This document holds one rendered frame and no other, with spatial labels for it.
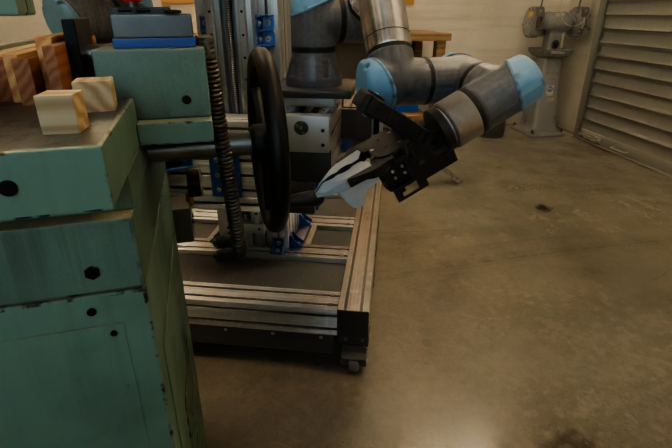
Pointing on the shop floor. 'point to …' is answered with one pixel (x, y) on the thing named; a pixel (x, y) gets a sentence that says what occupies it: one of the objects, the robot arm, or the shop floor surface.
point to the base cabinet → (105, 363)
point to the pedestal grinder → (550, 60)
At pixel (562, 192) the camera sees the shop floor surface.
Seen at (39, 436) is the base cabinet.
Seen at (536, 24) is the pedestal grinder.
